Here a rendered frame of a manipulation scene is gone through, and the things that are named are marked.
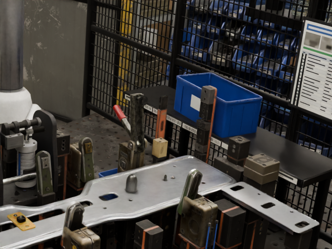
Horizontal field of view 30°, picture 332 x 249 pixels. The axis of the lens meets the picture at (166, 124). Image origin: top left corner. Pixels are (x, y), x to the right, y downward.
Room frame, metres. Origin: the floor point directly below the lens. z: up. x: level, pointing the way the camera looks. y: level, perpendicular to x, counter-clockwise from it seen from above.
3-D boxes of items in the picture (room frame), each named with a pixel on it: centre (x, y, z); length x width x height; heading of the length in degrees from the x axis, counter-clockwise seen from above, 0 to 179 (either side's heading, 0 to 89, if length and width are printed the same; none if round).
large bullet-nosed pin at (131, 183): (1.55, 0.08, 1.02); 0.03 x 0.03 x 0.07
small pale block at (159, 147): (1.78, 0.01, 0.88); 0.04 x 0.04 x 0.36; 43
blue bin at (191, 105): (2.11, -0.17, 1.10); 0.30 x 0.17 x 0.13; 35
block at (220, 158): (1.81, -0.22, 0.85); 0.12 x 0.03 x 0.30; 43
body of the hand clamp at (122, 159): (1.76, 0.10, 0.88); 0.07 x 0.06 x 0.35; 43
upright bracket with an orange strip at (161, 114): (1.82, 0.02, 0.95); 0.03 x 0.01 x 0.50; 133
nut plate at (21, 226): (1.32, 0.33, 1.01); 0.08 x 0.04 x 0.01; 42
